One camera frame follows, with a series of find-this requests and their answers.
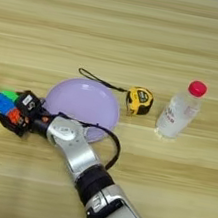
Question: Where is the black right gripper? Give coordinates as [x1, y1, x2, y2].
[0, 103, 52, 143]

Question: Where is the multicolour puzzle cube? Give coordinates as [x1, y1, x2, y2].
[0, 89, 28, 127]

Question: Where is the clear bottle red cap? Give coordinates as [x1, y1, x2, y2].
[152, 74, 210, 145]

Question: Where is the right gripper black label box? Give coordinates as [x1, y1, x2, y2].
[13, 88, 46, 118]

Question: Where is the purple round plate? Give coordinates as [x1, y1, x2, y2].
[38, 72, 126, 149]

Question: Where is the yellow black tape measure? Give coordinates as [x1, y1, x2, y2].
[72, 67, 158, 120]

